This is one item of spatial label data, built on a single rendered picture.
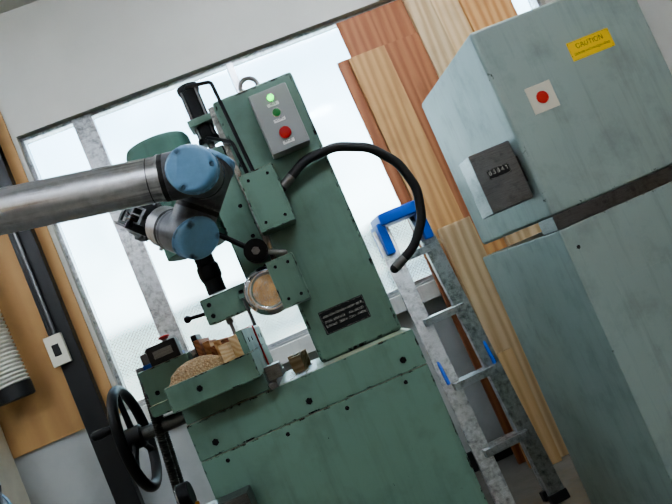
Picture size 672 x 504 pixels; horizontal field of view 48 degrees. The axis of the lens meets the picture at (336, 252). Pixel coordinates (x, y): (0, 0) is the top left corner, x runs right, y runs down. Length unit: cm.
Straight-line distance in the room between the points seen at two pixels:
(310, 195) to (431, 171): 150
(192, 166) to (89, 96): 225
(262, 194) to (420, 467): 75
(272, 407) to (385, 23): 225
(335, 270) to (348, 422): 38
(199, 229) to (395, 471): 74
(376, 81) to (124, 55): 114
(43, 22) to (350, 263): 226
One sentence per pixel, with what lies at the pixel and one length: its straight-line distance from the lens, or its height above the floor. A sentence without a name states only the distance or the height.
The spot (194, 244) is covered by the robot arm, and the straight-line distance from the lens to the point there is 152.
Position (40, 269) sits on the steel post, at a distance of 342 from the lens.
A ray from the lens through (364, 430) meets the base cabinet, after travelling 181.
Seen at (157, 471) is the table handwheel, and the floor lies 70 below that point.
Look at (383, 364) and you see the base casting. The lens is 180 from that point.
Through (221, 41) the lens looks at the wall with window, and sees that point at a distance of 362.
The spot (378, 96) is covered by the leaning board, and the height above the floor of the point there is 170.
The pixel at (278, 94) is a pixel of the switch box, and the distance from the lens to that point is 192.
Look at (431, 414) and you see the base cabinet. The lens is 182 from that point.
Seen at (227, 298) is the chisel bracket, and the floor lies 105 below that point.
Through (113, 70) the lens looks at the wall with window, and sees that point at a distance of 362.
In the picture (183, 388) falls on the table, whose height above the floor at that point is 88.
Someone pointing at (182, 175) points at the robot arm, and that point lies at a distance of 139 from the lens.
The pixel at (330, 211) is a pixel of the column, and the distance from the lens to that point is 192.
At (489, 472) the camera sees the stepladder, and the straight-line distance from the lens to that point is 274.
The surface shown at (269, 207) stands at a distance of 184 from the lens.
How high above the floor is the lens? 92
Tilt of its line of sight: 4 degrees up
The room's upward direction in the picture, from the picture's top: 23 degrees counter-clockwise
